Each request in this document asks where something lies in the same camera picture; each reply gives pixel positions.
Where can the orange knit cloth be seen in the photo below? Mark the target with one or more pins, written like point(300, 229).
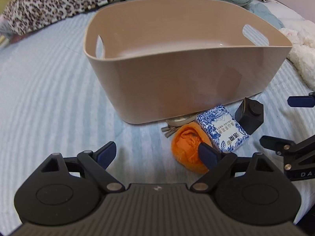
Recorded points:
point(185, 144)

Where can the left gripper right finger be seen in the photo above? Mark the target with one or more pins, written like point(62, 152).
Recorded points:
point(219, 164)

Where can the light blue striped bedsheet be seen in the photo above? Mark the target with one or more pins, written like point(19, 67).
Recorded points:
point(51, 101)

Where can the white plush bunny toy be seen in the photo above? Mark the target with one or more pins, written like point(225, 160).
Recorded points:
point(302, 53)

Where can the blue white tissue pack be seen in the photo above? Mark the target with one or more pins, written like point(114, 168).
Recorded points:
point(224, 131)

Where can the beige hair claw clip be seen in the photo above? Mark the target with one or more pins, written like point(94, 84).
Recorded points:
point(173, 124)

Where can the black square bottle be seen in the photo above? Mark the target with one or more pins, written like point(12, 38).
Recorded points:
point(250, 115)

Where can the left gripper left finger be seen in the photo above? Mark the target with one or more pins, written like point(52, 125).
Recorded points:
point(95, 165)

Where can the beige plastic storage basket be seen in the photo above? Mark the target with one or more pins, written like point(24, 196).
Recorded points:
point(158, 59)

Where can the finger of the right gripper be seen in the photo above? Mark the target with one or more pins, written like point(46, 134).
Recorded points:
point(301, 101)
point(284, 147)

